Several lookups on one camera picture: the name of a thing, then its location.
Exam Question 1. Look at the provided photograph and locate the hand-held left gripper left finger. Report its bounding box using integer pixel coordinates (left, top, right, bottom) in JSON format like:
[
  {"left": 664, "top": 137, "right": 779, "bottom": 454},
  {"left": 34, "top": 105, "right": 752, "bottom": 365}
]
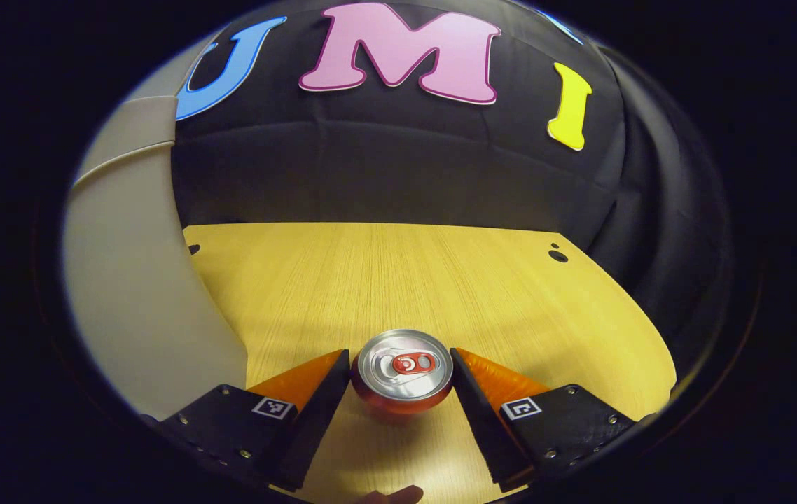
[{"left": 153, "top": 349, "right": 352, "bottom": 492}]

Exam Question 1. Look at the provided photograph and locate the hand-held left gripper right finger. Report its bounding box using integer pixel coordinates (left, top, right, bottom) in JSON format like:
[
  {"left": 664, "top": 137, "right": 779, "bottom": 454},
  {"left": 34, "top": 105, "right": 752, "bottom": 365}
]
[{"left": 449, "top": 347, "right": 637, "bottom": 493}]

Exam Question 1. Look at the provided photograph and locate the red pop can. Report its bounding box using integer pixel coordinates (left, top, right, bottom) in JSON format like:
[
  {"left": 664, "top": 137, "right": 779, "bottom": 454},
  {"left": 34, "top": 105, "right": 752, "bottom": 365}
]
[{"left": 351, "top": 329, "right": 455, "bottom": 421}]

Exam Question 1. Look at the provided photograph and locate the white desktop garbage bin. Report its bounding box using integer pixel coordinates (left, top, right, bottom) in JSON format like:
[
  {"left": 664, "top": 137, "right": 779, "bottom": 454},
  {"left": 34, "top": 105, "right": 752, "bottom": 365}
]
[{"left": 62, "top": 94, "right": 249, "bottom": 421}]

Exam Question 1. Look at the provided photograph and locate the wooden desktop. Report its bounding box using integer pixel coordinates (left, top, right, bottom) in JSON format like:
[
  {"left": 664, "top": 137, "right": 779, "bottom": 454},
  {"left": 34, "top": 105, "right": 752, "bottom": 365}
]
[{"left": 181, "top": 223, "right": 678, "bottom": 504}]

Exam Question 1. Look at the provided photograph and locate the black backdrop cloth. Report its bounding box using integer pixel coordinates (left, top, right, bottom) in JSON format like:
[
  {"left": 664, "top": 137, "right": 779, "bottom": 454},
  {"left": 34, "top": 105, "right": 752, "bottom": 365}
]
[{"left": 171, "top": 0, "right": 735, "bottom": 379}]

